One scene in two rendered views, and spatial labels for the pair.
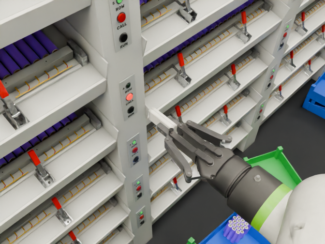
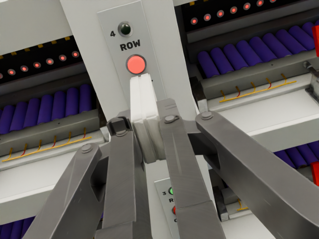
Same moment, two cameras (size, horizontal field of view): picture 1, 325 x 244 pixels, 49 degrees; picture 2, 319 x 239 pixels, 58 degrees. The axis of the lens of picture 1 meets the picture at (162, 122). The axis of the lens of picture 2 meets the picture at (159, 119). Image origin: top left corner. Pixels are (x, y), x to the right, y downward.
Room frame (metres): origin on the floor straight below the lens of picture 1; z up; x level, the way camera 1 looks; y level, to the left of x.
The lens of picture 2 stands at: (0.36, -0.13, 0.95)
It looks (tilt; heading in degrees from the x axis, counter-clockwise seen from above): 29 degrees down; 46
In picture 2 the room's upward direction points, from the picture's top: 16 degrees counter-clockwise
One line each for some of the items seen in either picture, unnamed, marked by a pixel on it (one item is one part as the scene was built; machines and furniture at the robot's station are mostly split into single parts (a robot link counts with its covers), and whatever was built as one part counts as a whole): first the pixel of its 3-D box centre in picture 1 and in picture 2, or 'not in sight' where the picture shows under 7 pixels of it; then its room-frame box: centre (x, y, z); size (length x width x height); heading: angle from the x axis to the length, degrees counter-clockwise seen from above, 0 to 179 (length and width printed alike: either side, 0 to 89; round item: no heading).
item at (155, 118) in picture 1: (161, 123); (142, 114); (0.47, 0.00, 0.87); 0.07 x 0.01 x 0.03; 44
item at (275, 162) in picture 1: (277, 183); not in sight; (0.81, -0.51, 0.04); 0.30 x 0.20 x 0.08; 20
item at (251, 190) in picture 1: (252, 194); not in sight; (0.31, -0.16, 0.87); 0.09 x 0.06 x 0.12; 134
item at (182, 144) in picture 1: (189, 150); (129, 224); (0.40, -0.05, 0.87); 0.11 x 0.01 x 0.04; 46
